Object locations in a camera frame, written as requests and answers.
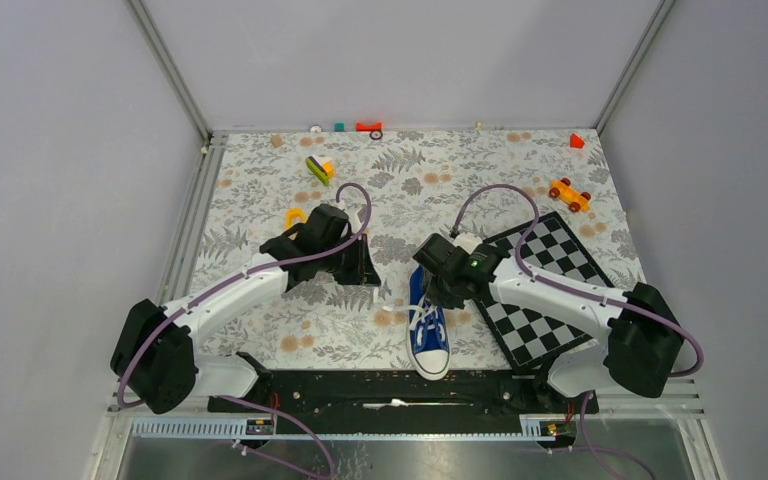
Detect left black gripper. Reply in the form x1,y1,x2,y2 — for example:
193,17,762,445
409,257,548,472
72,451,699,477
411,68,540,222
319,233,381,286

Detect white shoelace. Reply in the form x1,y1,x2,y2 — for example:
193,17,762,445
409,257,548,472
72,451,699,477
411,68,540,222
382,270,448,351

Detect blue canvas sneaker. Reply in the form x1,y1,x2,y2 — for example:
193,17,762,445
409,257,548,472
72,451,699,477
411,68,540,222
406,266,451,381

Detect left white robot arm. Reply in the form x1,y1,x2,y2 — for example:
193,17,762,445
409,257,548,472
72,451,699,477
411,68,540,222
110,204,381,414

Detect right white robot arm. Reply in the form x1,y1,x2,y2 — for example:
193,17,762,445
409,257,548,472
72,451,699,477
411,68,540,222
413,234,685,412

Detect black white chessboard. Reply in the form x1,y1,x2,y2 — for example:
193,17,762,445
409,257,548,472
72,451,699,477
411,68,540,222
476,212,619,374

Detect yellow plastic triangle toy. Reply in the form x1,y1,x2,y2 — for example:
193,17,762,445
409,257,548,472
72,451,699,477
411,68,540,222
284,208,308,235

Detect floral patterned mat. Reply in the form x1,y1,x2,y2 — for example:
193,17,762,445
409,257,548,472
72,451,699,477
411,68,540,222
190,130,644,370

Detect stacked toy bricks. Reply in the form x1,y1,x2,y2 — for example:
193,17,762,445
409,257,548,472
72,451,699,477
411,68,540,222
305,155,335,186

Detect orange toy car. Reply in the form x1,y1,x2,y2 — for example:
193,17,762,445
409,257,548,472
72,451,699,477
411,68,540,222
548,177,592,212

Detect red triangular block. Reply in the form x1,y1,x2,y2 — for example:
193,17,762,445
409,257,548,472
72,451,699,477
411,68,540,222
569,133,586,149

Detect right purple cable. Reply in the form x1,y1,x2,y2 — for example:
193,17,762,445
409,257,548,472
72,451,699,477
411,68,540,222
450,184,706,480

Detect purple cable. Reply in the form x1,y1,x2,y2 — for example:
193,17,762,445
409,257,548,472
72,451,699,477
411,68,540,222
115,182,373,480
450,184,706,480

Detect red block at wall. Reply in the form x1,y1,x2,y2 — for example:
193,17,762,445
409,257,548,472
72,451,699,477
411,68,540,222
355,122,383,132

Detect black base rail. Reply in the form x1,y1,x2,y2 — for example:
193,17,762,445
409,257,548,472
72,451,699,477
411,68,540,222
245,370,598,436

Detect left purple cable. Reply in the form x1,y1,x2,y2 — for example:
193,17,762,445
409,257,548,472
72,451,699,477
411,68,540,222
115,182,373,480

